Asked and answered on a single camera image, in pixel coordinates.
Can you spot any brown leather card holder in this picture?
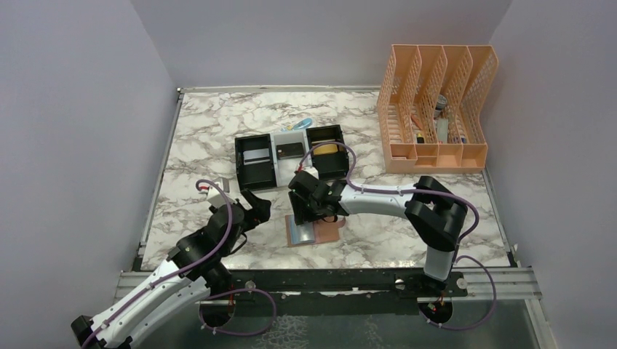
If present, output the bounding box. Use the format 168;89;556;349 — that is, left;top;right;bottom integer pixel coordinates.
285;214;346;247

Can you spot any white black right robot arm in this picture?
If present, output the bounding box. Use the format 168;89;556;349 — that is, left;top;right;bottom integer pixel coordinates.
288;170;471;296

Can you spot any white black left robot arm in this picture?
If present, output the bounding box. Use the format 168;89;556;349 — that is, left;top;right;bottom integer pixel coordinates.
71;180;271;348

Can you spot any gold credit card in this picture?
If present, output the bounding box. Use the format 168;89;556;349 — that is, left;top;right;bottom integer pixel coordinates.
313;140;339;156

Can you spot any black credit card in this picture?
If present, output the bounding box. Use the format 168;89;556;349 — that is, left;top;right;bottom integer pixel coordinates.
276;143;305;160

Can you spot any silver credit card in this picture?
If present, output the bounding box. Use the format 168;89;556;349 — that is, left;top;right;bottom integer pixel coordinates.
243;148;270;164

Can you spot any white middle tray bin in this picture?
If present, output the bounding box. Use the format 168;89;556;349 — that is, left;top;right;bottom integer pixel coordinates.
270;129;309;187

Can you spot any black left tray bin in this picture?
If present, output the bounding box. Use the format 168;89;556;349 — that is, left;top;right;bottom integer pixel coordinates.
234;134;276;190

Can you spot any blue packaged tool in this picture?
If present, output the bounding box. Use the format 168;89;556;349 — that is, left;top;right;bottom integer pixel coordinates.
281;118;314;132

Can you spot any grey staples box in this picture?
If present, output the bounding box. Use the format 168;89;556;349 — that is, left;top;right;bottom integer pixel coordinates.
435;118;449;144

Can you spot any peach plastic file organizer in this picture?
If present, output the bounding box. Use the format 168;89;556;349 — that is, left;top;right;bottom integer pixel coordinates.
377;44;498;174

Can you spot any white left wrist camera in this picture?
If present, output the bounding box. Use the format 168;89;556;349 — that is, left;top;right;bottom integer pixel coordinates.
196;177;233;208

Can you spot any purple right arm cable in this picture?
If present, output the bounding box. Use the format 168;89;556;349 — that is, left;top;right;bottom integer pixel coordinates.
295;140;498;332

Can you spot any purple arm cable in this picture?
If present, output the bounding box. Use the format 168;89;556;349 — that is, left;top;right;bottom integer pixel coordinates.
295;140;498;332
79;179;235;349

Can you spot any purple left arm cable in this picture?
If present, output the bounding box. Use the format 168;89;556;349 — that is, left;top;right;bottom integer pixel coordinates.
79;179;235;349

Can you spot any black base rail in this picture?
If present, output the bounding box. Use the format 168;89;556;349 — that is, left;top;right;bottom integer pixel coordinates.
191;268;468;307

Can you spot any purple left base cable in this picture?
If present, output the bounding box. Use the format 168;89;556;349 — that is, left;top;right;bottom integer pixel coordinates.
198;283;279;337

